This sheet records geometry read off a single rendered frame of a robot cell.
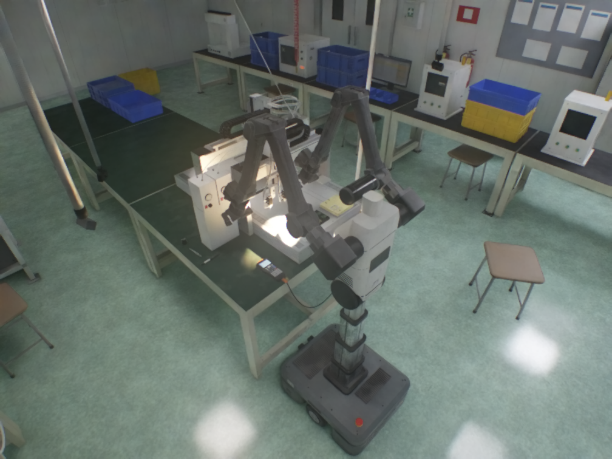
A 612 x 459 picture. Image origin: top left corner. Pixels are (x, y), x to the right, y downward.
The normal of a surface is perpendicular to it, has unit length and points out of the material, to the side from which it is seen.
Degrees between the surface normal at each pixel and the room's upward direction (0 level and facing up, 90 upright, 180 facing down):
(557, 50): 90
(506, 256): 1
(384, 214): 0
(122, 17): 90
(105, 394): 0
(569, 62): 90
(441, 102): 90
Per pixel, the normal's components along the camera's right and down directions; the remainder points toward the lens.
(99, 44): 0.72, 0.44
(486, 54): -0.70, 0.45
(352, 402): 0.00, -0.77
